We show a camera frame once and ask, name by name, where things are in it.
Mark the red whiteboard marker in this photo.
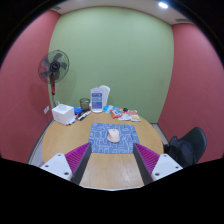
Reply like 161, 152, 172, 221
66, 116, 79, 127

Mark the dark mesh pen cup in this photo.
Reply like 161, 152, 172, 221
79, 97, 91, 112

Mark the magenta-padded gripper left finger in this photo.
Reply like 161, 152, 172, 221
39, 142, 93, 185

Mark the cream white computer mouse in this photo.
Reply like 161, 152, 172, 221
106, 128, 121, 144

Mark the blue grey patterned mouse pad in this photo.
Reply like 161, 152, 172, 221
88, 122, 138, 155

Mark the black chair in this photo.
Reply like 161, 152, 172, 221
164, 126, 208, 168

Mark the grey standing fan, red pole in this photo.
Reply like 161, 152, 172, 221
37, 49, 70, 108

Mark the white and orange snack packet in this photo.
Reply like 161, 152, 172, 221
128, 110, 142, 123
118, 111, 132, 122

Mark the white paper roll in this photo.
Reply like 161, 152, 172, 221
98, 85, 111, 106

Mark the black whiteboard marker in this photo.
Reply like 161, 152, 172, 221
77, 110, 92, 122

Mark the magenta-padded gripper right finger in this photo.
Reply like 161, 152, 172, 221
132, 142, 184, 186

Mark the light blue snack packet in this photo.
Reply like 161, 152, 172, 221
103, 104, 114, 114

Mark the white tissue box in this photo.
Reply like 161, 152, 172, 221
51, 103, 76, 126

